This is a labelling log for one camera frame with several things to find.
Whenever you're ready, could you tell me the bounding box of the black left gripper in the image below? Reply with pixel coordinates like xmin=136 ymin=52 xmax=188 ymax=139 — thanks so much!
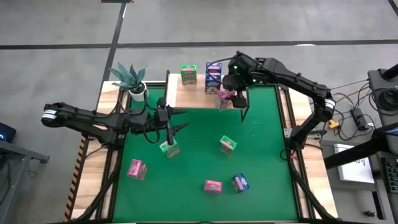
xmin=154 ymin=96 xmax=190 ymax=146

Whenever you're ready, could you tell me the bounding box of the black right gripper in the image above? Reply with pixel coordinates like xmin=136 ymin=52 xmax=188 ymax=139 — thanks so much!
xmin=223 ymin=51 xmax=259 ymax=110

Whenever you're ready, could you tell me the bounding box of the Raisin Bran cereal box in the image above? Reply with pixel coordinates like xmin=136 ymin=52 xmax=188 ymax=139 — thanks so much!
xmin=215 ymin=89 xmax=236 ymax=111
xmin=203 ymin=179 xmax=223 ymax=195
xmin=126 ymin=159 xmax=148 ymax=181

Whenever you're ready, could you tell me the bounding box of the Apple Jacks cereal box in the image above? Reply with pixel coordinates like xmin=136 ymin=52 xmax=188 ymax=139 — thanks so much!
xmin=218 ymin=134 xmax=238 ymax=156
xmin=159 ymin=138 xmax=181 ymax=159
xmin=180 ymin=63 xmax=198 ymax=86

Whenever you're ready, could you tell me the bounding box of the green plant in white pot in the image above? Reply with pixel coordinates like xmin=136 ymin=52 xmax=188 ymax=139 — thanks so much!
xmin=110 ymin=61 xmax=150 ymax=103

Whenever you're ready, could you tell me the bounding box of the green table mat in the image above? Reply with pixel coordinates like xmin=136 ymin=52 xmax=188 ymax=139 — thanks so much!
xmin=112 ymin=86 xmax=299 ymax=222

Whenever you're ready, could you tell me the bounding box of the yellow black striped edge strip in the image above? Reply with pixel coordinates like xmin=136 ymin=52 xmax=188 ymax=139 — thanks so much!
xmin=63 ymin=110 xmax=96 ymax=221

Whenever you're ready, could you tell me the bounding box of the black diagonal beam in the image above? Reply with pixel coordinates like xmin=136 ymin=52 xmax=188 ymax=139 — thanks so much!
xmin=323 ymin=123 xmax=398 ymax=170

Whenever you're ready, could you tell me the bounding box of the white board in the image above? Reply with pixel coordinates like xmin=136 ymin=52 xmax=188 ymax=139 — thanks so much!
xmin=333 ymin=143 xmax=376 ymax=184

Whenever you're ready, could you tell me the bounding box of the grey equipment stand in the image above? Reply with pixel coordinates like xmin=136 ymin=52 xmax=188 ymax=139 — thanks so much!
xmin=368 ymin=68 xmax=398 ymax=125

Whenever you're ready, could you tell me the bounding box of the grey metal cart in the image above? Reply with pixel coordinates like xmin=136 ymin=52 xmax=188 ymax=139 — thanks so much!
xmin=0 ymin=139 xmax=50 ymax=224

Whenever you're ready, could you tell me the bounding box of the black keyboard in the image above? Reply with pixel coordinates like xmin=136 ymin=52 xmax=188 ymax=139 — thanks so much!
xmin=382 ymin=157 xmax=398 ymax=194

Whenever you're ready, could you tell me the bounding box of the black device with blue light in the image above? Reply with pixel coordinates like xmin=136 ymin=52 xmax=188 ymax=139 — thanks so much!
xmin=0 ymin=122 xmax=17 ymax=144

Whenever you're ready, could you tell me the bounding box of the wooden shelf with black frame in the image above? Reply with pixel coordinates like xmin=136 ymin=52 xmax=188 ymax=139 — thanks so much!
xmin=164 ymin=70 xmax=253 ymax=123

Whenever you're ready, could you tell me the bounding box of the black cable coil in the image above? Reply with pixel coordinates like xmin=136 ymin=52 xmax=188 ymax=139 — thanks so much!
xmin=371 ymin=88 xmax=398 ymax=113

